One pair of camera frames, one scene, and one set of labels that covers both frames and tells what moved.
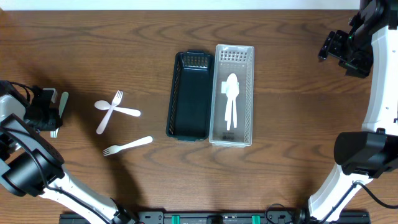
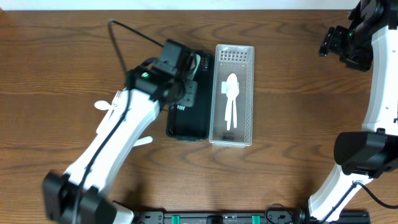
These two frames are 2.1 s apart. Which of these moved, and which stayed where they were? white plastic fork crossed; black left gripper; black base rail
Moved: black left gripper
Stayed: black base rail; white plastic fork crossed
